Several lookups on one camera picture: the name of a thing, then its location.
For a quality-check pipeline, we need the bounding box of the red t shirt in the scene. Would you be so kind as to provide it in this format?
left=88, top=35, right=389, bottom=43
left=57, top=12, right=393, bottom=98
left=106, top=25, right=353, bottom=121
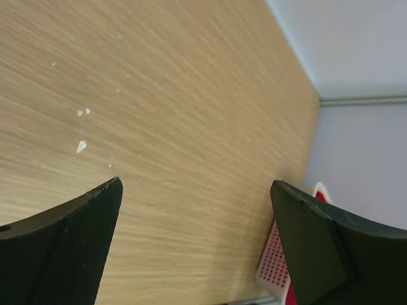
left=285, top=184, right=331, bottom=305

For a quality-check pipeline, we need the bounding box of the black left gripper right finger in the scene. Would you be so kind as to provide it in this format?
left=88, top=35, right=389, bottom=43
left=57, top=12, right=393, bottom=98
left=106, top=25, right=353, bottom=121
left=270, top=180, right=406, bottom=304

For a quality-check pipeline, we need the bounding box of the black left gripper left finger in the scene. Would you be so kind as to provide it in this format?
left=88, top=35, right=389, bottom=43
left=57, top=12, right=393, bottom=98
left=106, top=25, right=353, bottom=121
left=1, top=177, right=123, bottom=304

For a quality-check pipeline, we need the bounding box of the white perforated laundry basket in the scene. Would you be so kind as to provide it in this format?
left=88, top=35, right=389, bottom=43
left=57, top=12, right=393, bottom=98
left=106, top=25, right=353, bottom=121
left=255, top=182, right=333, bottom=302

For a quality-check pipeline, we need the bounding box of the aluminium frame rail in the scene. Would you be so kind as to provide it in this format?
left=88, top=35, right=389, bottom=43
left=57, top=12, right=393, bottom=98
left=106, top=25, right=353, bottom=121
left=320, top=95, right=406, bottom=107

